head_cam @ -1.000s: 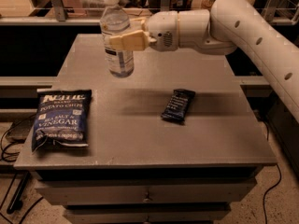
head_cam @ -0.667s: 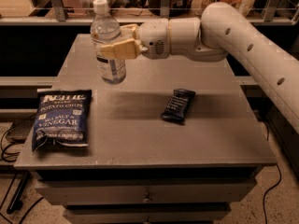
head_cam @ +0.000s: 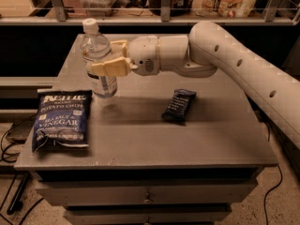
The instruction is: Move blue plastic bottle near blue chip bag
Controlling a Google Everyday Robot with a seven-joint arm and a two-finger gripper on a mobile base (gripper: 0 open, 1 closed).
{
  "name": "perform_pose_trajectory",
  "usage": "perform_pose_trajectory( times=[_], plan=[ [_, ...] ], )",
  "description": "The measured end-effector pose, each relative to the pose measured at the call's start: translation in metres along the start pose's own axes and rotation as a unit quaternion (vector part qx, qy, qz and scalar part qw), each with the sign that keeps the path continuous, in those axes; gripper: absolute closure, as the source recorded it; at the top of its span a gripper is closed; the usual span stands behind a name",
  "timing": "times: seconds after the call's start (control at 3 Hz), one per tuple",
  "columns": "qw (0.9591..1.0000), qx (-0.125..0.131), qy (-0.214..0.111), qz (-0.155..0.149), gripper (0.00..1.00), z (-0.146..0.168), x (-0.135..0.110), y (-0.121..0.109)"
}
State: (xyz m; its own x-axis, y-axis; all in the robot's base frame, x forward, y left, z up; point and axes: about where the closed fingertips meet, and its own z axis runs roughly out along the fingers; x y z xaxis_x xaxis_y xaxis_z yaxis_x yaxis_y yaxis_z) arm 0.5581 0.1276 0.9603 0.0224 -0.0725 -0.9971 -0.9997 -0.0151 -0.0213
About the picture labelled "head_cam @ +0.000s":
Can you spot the grey drawer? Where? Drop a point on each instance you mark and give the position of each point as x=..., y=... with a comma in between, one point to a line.
x=135, y=193
x=147, y=215

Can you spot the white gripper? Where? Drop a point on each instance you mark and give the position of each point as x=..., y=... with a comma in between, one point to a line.
x=144, y=55

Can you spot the dark blue snack bar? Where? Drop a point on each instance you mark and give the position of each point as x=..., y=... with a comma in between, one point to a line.
x=179, y=105

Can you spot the colourful snack bag on shelf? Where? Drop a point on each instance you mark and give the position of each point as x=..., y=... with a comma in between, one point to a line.
x=225, y=8

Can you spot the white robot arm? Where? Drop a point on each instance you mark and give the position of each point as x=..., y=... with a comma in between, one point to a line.
x=207, y=48

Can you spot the blue Kettle chip bag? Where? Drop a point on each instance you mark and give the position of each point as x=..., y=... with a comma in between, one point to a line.
x=62, y=119

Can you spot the clear plastic container on shelf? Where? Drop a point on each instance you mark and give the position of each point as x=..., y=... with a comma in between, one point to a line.
x=98, y=8

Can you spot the grey lower drawer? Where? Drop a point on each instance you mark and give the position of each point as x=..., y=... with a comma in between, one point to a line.
x=147, y=215

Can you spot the clear plastic water bottle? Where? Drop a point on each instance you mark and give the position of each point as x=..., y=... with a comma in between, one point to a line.
x=94, y=48

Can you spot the grey upper drawer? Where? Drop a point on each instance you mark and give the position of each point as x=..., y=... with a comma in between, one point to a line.
x=135, y=193

